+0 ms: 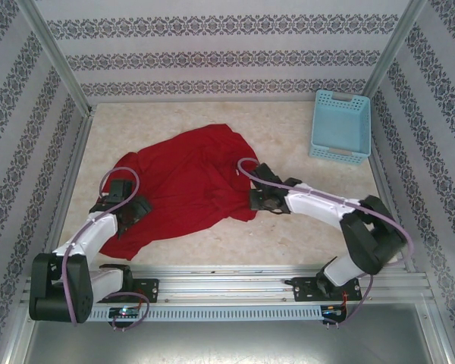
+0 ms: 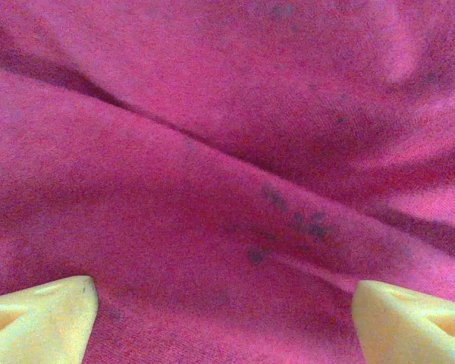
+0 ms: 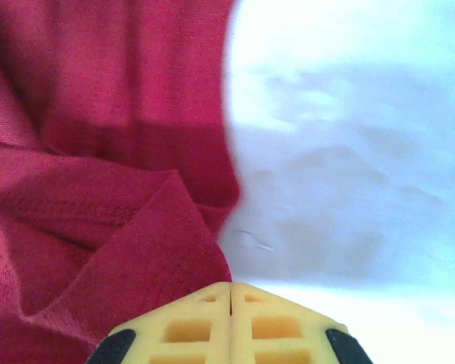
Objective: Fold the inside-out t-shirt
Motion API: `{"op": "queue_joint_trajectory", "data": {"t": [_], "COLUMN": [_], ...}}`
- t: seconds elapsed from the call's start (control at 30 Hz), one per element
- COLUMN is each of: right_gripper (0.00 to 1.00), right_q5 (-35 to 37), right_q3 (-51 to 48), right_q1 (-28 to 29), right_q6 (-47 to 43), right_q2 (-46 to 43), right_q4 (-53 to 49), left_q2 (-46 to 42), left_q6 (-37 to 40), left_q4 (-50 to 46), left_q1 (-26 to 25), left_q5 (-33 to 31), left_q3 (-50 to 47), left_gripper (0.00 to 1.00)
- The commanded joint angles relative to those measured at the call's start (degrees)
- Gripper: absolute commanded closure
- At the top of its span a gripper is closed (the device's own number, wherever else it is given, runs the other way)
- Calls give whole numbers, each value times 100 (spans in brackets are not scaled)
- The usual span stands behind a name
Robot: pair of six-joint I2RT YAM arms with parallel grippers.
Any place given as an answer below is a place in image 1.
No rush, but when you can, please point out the red t-shirt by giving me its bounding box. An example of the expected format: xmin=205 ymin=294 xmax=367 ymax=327
xmin=99 ymin=123 xmax=259 ymax=262

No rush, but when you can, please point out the light blue plastic basket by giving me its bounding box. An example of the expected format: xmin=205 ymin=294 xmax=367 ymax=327
xmin=308 ymin=89 xmax=372 ymax=167

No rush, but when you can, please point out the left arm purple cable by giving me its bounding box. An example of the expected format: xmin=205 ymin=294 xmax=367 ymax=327
xmin=61 ymin=165 xmax=151 ymax=333

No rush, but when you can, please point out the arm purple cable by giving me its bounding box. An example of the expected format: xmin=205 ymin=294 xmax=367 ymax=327
xmin=61 ymin=165 xmax=151 ymax=333
xmin=237 ymin=157 xmax=414 ymax=331

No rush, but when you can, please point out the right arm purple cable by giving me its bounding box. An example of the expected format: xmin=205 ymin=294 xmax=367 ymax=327
xmin=237 ymin=157 xmax=414 ymax=331

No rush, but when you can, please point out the aluminium table side rail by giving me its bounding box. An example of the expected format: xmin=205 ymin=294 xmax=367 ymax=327
xmin=36 ymin=108 xmax=96 ymax=276
xmin=363 ymin=96 xmax=420 ymax=274

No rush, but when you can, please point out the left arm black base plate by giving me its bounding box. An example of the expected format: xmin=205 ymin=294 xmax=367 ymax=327
xmin=90 ymin=278 xmax=161 ymax=304

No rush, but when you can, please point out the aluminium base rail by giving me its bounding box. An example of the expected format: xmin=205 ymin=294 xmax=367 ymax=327
xmin=22 ymin=265 xmax=429 ymax=304

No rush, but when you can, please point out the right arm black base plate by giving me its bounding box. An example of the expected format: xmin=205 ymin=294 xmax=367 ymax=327
xmin=292 ymin=275 xmax=363 ymax=303

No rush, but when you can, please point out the slotted grey cable duct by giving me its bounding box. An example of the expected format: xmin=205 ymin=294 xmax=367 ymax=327
xmin=86 ymin=305 xmax=323 ymax=323

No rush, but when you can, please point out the aluminium frame post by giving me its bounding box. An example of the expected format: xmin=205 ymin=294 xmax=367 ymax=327
xmin=14 ymin=0 xmax=94 ymax=117
xmin=362 ymin=0 xmax=429 ymax=100

